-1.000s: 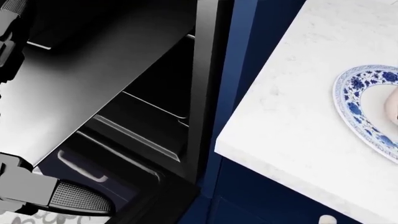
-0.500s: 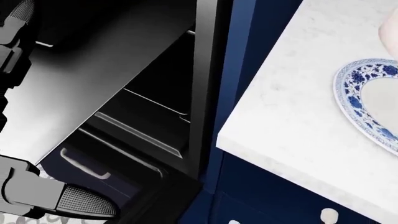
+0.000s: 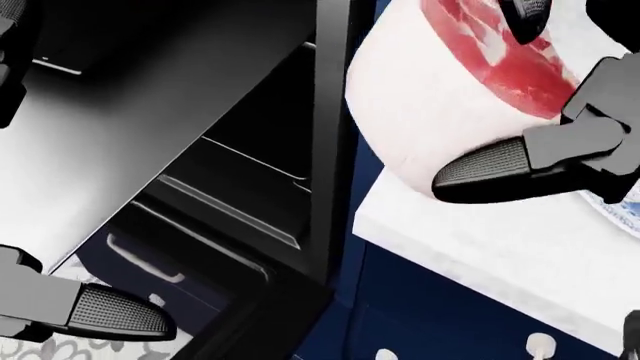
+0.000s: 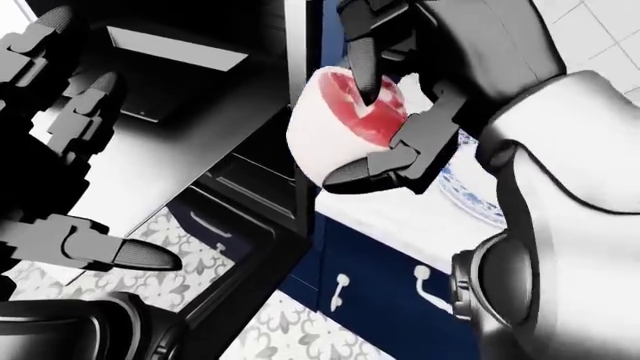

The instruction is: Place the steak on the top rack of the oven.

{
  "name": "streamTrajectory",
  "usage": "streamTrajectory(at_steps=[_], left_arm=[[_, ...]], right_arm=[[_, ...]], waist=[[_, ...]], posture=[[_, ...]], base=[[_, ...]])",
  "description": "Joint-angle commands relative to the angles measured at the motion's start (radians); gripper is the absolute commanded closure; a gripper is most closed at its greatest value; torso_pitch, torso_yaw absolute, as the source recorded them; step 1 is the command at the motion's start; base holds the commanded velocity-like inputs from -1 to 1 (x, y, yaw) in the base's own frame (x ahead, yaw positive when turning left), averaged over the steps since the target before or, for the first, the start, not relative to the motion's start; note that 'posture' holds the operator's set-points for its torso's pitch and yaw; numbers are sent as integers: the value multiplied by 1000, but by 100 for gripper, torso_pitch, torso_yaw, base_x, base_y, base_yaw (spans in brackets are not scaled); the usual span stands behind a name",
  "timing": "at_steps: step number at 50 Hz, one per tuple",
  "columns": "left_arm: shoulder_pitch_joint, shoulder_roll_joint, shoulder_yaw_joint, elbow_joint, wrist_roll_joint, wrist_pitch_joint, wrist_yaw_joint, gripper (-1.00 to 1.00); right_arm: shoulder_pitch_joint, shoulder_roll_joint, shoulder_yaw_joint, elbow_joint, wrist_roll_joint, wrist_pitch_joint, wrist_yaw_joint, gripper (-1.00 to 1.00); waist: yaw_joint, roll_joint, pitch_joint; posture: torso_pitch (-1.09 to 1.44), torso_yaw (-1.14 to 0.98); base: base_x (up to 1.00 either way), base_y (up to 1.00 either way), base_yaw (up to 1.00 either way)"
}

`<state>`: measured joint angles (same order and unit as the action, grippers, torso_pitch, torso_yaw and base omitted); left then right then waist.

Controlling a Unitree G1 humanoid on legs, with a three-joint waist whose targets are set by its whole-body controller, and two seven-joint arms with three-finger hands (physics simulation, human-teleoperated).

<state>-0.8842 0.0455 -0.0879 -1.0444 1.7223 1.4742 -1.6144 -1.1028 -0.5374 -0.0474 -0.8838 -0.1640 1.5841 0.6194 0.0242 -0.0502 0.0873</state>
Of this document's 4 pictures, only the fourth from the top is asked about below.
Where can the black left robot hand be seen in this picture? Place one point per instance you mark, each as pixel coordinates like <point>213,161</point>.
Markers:
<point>85,243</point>

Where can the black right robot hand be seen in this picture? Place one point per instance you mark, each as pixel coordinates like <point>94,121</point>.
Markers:
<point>465,45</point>

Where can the white cup red inside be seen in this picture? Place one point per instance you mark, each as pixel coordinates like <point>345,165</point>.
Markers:
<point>320,131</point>

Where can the black silver oven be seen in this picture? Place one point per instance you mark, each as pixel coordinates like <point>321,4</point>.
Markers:
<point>165,112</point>

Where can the navy blue drawer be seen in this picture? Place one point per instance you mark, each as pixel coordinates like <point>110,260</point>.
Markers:
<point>235,243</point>

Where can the blue white patterned plate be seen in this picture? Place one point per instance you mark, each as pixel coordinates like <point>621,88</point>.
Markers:
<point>475,202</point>

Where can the navy blue cabinet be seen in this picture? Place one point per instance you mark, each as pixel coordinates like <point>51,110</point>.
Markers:
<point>380,300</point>

